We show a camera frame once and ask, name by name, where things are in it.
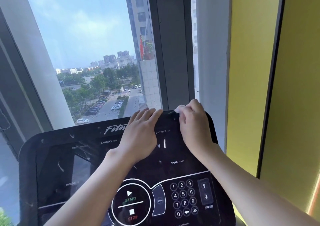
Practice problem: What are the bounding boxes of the dark grey window side frame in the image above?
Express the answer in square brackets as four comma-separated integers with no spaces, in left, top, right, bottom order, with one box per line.
[0,6,54,162]

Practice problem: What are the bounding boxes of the black vertical trim strip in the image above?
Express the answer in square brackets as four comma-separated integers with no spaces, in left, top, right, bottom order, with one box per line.
[256,0,287,179]

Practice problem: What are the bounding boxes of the person's left forearm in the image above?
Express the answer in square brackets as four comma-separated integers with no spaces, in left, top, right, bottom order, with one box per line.
[43,149,137,226]

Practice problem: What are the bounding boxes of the person's left hand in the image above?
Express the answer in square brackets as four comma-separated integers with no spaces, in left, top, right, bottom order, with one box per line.
[117,108,164,165]

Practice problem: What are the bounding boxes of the dark grey window mullion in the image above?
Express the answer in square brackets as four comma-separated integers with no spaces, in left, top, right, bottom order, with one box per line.
[146,0,196,112]

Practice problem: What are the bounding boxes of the person's right forearm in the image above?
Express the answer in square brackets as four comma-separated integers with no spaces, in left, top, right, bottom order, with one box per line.
[195,143,320,226]

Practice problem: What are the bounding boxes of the green leafy plant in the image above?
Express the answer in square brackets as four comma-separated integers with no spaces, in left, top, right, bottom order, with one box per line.
[0,208,13,226]

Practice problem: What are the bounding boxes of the grey high-rise building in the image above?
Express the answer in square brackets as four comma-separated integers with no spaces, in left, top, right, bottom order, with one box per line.
[123,0,162,109]

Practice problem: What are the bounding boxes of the rows of parked cars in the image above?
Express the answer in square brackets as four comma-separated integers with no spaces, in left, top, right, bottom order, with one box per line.
[76,84,142,125]

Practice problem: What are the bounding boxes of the black treadmill console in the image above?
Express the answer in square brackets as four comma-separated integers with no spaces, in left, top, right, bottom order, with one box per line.
[18,109,237,226]

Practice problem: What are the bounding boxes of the person's right hand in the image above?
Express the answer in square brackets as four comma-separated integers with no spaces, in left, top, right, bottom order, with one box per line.
[178,99,217,157]

